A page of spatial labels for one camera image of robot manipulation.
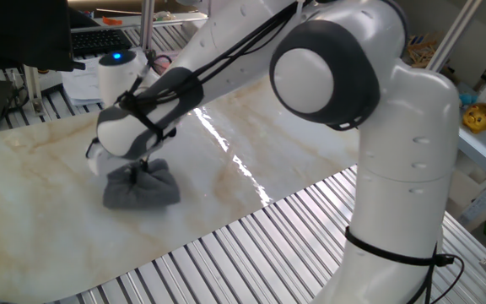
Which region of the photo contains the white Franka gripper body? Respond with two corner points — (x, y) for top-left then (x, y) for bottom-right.
(85, 137), (177, 176)

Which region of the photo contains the aluminium frame post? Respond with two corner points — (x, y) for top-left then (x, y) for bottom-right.
(23, 65), (46, 115)
(139, 0), (156, 52)
(426, 0), (484, 73)

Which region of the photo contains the grey metal shelf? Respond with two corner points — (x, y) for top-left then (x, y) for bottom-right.
(456, 122), (486, 178)

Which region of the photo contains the yellow toy figure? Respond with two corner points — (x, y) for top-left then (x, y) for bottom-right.
(462, 102), (486, 135)

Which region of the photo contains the printed paper stack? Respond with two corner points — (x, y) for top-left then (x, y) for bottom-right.
(60, 57), (104, 107)

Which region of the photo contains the black keyboard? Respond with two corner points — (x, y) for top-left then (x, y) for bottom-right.
(70, 28), (133, 57)

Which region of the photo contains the black monitor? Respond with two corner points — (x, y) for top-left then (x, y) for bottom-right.
(0, 0), (86, 72)

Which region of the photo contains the grey cloth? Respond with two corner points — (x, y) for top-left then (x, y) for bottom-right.
(102, 158), (181, 211)

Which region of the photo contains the blue plush toy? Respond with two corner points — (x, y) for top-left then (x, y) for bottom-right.
(457, 92), (478, 107)

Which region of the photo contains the wooden stick pile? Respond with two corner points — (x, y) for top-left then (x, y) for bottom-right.
(406, 35), (438, 68)

